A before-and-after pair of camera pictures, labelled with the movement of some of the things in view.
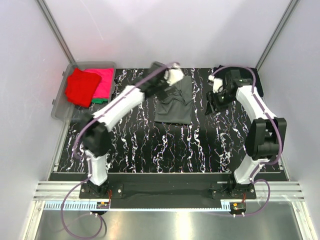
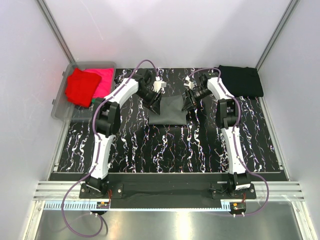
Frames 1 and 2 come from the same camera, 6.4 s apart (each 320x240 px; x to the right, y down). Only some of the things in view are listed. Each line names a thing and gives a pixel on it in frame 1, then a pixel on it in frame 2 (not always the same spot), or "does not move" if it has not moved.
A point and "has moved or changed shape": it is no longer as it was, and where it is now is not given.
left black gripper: x=161 y=90 -> x=155 y=99
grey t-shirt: x=176 y=108 has moved or changed shape
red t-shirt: x=81 y=86 does not move
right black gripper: x=215 y=102 -> x=188 y=98
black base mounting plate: x=167 y=196 does not move
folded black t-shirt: x=246 y=75 does not move
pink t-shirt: x=104 y=87 does not move
